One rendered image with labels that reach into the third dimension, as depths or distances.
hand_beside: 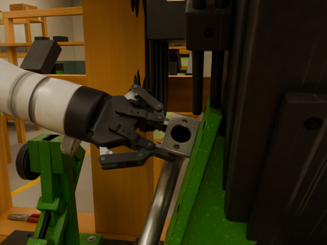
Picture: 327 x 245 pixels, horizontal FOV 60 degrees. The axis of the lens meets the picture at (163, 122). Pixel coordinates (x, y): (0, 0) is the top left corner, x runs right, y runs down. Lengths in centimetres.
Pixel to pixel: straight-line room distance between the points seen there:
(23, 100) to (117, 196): 39
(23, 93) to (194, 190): 26
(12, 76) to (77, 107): 10
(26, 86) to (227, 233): 31
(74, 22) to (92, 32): 1191
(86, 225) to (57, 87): 51
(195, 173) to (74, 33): 1232
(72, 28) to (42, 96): 1213
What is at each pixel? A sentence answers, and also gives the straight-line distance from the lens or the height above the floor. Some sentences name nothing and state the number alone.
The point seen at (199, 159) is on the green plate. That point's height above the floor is 123.
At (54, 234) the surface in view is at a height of 99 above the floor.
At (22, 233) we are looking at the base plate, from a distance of 82.
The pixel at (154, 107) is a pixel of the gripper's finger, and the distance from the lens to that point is 40.
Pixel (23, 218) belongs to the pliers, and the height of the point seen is 89.
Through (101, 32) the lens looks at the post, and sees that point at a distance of 66.
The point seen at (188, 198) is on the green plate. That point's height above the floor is 119.
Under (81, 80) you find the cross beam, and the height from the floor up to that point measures 126.
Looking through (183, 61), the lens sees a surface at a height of 127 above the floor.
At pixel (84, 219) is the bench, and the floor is 88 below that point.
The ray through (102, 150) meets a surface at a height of 120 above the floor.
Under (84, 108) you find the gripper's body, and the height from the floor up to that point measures 126.
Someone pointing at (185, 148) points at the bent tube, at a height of 121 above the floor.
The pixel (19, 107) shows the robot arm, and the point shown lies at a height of 125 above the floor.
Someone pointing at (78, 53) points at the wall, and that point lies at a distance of 1244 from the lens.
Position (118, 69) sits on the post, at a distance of 65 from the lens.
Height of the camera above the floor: 132
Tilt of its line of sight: 13 degrees down
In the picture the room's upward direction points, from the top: straight up
